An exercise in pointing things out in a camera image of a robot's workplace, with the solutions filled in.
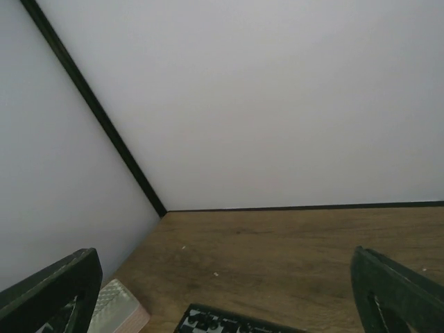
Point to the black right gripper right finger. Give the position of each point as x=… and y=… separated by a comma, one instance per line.
x=390, y=297

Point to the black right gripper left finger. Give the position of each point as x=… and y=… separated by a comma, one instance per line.
x=59, y=298

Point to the black white chess board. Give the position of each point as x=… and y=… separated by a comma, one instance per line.
x=202, y=318

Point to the pink metal tin box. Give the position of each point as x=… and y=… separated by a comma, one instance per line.
x=118, y=311

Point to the black enclosure frame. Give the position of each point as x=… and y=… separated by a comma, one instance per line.
x=49, y=34

